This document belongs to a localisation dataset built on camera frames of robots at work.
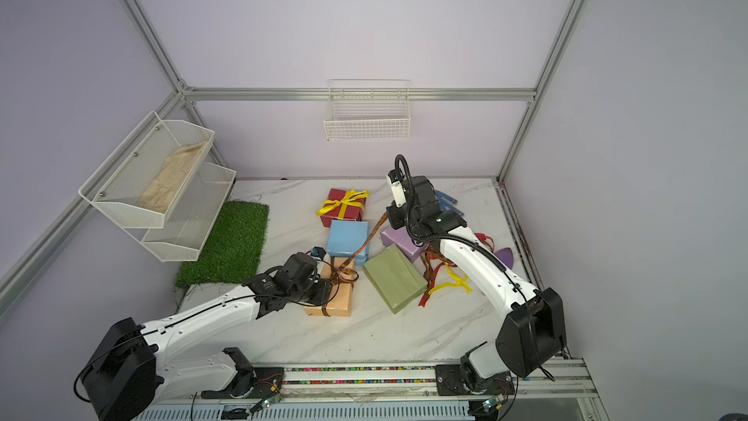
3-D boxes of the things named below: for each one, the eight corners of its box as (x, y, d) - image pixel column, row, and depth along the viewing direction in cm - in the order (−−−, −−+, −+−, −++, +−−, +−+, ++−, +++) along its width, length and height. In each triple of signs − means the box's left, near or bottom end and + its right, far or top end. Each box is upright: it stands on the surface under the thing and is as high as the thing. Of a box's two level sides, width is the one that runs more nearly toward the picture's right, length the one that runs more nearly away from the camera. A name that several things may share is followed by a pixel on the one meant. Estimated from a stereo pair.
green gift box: (394, 315, 86) (395, 308, 82) (362, 273, 95) (361, 264, 91) (426, 290, 91) (428, 282, 87) (392, 252, 100) (393, 243, 96)
